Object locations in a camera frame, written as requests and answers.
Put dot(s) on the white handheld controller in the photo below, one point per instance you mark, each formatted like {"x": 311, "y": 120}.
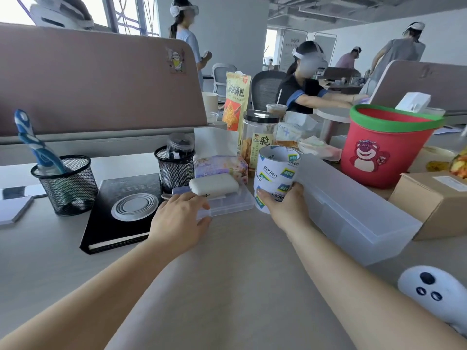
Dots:
{"x": 438, "y": 291}

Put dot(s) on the black mesh pen holder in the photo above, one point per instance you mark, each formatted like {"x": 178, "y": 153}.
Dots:
{"x": 175, "y": 174}
{"x": 69, "y": 193}

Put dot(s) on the clear tape roll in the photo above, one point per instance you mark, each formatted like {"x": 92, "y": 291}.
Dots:
{"x": 264, "y": 182}
{"x": 261, "y": 205}

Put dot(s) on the dark metal window frame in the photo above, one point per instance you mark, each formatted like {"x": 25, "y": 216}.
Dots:
{"x": 109, "y": 10}

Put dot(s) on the brown cardboard box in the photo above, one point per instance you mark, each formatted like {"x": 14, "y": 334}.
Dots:
{"x": 430, "y": 204}

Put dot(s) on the person's right forearm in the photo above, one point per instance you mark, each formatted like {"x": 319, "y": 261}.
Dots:
{"x": 365, "y": 298}

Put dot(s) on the yellow crisp bag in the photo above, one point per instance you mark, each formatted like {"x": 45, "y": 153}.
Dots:
{"x": 459, "y": 164}

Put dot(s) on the white power bank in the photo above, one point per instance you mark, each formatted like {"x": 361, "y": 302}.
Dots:
{"x": 213, "y": 184}

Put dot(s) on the white tissue pack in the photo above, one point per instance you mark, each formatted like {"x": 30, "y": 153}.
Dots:
{"x": 412, "y": 102}

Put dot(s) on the black notebook white circle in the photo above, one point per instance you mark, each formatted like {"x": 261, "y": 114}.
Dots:
{"x": 109, "y": 222}

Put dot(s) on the clear drink cup with straw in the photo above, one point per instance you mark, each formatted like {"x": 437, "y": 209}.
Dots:
{"x": 276, "y": 109}

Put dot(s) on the white vr headset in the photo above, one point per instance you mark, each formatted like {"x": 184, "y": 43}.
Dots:
{"x": 416, "y": 26}
{"x": 184, "y": 10}
{"x": 310, "y": 61}
{"x": 54, "y": 18}

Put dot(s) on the clear plastic food bag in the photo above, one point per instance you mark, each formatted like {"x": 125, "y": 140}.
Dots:
{"x": 299, "y": 127}

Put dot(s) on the clear snack bag yellow label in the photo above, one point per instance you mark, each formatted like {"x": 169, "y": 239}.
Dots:
{"x": 255, "y": 138}

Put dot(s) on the grey mesh office chair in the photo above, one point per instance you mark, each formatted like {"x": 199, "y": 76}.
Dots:
{"x": 266, "y": 89}
{"x": 220, "y": 78}

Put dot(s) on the person's right hand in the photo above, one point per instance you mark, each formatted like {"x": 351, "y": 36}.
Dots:
{"x": 292, "y": 215}

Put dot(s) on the black laptop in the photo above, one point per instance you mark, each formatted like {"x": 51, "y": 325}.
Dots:
{"x": 341, "y": 72}

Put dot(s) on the person's left forearm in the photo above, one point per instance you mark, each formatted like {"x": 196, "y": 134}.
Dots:
{"x": 73, "y": 306}

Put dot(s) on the small clear round jar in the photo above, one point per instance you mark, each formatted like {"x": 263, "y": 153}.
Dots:
{"x": 180, "y": 142}

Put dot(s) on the purple print tissue box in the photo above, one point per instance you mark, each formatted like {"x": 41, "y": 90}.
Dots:
{"x": 219, "y": 164}

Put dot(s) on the clear plastic storage box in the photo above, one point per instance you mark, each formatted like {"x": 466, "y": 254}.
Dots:
{"x": 346, "y": 211}

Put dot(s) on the red bear print bucket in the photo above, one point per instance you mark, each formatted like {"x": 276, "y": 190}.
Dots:
{"x": 383, "y": 156}

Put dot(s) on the clear compartment box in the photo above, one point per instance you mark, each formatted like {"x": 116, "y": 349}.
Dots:
{"x": 233, "y": 205}

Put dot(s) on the white paper tape roll cup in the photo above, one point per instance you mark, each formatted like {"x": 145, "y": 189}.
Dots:
{"x": 270, "y": 158}

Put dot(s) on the person's left hand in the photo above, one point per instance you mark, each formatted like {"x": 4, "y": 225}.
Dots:
{"x": 178, "y": 225}

